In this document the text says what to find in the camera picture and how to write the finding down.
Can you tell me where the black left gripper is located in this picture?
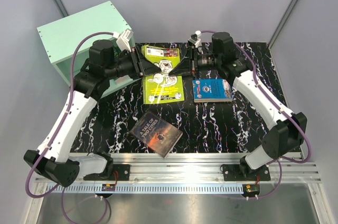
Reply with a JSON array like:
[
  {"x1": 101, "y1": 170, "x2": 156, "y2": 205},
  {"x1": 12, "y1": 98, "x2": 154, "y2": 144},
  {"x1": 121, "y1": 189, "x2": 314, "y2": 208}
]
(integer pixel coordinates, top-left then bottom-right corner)
[{"x1": 104, "y1": 45, "x2": 161, "y2": 79}]

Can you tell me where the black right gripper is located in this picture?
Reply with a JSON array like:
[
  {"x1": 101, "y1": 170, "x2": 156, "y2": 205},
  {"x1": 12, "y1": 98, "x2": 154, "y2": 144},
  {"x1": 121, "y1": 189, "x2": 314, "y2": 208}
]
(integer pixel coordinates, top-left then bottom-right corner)
[{"x1": 169, "y1": 46, "x2": 221, "y2": 81}]

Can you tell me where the lime green paperback book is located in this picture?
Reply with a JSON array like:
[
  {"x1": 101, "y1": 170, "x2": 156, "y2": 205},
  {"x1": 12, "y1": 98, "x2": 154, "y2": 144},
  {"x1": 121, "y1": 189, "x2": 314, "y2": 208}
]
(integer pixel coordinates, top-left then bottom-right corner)
[{"x1": 142, "y1": 45, "x2": 184, "y2": 105}]

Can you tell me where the dark tale two cities book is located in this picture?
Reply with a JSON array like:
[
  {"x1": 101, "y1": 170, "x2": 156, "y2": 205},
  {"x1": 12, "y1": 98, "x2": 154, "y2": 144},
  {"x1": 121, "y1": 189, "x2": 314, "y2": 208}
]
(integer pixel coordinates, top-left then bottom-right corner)
[{"x1": 130, "y1": 111, "x2": 183, "y2": 158}]

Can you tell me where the green 104-storey treehouse book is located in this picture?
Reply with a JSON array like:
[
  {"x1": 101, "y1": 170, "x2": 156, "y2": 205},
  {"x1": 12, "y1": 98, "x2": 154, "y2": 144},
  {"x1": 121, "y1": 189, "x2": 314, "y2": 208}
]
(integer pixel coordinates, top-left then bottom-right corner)
[{"x1": 113, "y1": 48, "x2": 119, "y2": 60}]

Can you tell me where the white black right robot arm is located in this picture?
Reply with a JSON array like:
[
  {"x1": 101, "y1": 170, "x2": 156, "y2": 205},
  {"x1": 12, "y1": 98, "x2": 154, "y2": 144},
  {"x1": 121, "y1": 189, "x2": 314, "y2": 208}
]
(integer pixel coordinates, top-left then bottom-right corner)
[{"x1": 169, "y1": 31, "x2": 312, "y2": 180}]

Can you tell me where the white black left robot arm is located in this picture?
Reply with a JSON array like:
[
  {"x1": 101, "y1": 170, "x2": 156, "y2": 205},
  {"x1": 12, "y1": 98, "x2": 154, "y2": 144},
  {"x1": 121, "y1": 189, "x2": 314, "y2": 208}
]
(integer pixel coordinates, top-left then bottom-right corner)
[{"x1": 24, "y1": 40, "x2": 161, "y2": 187}]

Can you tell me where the blue cartoon cover book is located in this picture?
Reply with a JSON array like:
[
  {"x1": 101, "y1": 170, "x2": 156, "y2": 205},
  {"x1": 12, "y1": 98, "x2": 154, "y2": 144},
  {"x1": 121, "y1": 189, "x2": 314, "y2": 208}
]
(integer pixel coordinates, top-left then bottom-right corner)
[{"x1": 192, "y1": 79, "x2": 233, "y2": 103}]

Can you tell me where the black marbled table mat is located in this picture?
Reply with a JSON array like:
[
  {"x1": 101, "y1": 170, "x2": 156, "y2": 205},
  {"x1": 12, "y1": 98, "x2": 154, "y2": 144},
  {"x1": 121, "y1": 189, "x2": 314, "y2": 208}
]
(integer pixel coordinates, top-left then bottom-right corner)
[{"x1": 71, "y1": 42, "x2": 302, "y2": 154}]

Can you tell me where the mint green open cabinet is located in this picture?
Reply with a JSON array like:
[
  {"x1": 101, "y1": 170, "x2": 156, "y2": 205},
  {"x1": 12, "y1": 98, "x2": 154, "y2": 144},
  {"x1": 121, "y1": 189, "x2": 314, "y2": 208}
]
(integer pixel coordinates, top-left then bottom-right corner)
[{"x1": 37, "y1": 1, "x2": 136, "y2": 97}]

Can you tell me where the left small circuit board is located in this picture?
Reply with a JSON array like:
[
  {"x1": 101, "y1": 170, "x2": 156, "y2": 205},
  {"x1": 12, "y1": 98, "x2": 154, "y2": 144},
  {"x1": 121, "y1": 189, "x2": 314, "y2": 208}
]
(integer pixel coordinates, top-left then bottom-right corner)
[{"x1": 101, "y1": 184, "x2": 116, "y2": 192}]

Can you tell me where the small circuit board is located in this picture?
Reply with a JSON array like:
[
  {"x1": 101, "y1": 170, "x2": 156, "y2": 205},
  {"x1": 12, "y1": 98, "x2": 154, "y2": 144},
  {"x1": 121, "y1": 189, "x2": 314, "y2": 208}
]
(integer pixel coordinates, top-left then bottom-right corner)
[
  {"x1": 101, "y1": 184, "x2": 116, "y2": 192},
  {"x1": 243, "y1": 184, "x2": 260, "y2": 194}
]

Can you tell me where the right small circuit board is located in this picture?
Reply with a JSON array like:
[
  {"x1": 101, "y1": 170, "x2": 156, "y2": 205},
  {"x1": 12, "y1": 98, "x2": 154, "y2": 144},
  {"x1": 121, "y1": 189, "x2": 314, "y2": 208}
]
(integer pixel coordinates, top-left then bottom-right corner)
[{"x1": 243, "y1": 184, "x2": 260, "y2": 194}]

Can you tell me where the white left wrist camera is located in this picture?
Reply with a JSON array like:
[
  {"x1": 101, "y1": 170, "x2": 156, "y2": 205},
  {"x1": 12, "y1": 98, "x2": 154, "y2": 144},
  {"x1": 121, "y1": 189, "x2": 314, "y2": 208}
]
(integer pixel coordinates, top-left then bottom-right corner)
[{"x1": 112, "y1": 29, "x2": 133, "y2": 52}]

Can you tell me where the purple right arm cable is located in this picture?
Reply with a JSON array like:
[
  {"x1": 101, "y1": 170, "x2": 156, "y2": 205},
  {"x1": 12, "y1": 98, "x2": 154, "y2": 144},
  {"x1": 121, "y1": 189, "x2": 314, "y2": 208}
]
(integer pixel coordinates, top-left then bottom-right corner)
[{"x1": 198, "y1": 30, "x2": 313, "y2": 200}]

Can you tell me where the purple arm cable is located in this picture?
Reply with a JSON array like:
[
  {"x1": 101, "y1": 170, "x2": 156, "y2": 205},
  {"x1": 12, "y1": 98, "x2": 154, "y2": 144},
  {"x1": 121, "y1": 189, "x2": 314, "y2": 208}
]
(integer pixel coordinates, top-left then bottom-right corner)
[
  {"x1": 198, "y1": 30, "x2": 313, "y2": 200},
  {"x1": 25, "y1": 31, "x2": 119, "y2": 223}
]

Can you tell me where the aluminium mounting rail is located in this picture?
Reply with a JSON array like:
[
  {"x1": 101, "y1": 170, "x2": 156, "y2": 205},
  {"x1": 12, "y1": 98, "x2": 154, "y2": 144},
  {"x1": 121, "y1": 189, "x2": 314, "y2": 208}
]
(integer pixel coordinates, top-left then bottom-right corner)
[{"x1": 35, "y1": 152, "x2": 322, "y2": 185}]

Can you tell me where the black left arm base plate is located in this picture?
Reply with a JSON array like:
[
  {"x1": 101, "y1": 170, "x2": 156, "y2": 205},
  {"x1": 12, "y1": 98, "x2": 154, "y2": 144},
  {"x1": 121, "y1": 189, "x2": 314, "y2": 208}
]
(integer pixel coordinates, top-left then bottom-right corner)
[{"x1": 83, "y1": 164, "x2": 130, "y2": 181}]

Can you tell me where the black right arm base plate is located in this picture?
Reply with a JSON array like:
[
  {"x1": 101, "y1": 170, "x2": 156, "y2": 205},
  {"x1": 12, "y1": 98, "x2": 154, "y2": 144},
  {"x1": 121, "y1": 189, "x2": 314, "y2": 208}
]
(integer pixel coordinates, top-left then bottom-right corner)
[{"x1": 220, "y1": 164, "x2": 271, "y2": 182}]

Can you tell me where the white slotted cable duct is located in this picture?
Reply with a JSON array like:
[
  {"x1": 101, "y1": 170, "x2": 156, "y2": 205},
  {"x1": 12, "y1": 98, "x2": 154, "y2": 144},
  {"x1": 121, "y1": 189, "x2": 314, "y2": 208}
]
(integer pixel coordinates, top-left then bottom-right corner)
[{"x1": 54, "y1": 183, "x2": 243, "y2": 194}]

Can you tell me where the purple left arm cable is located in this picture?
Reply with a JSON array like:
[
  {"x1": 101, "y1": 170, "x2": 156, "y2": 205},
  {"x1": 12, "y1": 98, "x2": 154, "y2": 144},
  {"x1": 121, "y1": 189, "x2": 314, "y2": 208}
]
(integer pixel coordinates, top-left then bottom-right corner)
[{"x1": 25, "y1": 31, "x2": 119, "y2": 223}]

